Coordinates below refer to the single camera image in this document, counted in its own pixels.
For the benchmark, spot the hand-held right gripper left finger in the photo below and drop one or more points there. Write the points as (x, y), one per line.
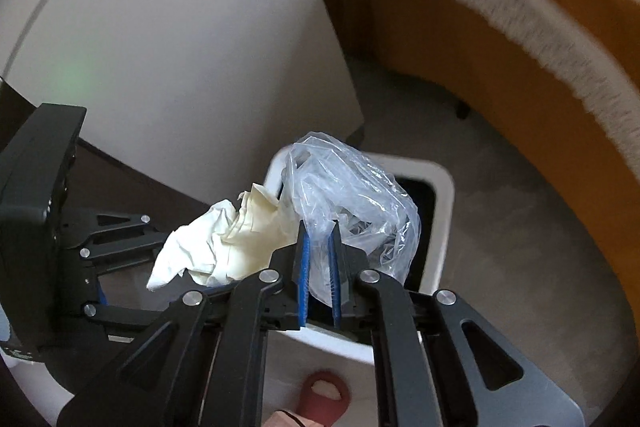
(302, 277)

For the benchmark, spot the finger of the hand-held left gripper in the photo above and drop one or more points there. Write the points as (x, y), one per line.
(120, 227)
(130, 314)

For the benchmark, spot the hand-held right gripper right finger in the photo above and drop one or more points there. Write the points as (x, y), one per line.
(334, 287)

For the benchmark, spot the white paper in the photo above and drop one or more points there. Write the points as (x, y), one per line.
(200, 242)

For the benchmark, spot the clear plastic bag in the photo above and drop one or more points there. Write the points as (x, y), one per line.
(350, 187)

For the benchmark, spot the white trash bin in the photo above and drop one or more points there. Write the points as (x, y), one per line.
(440, 227)

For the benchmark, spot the pink slipper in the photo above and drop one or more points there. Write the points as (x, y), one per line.
(312, 407)

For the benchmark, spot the white cabinet panel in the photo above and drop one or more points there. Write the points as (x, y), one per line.
(200, 32)

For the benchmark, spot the orange bed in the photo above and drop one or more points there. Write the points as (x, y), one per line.
(450, 47)

